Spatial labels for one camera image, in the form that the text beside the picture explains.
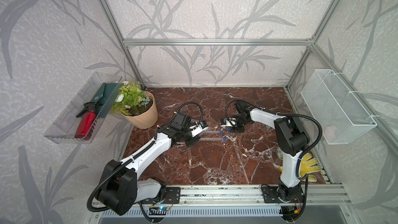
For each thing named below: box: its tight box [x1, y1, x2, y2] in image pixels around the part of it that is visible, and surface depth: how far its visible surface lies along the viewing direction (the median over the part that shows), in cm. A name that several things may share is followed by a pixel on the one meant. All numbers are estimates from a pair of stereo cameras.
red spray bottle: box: [74, 102, 103, 141], surface depth 61 cm
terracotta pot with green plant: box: [110, 80, 159, 130], surface depth 87 cm
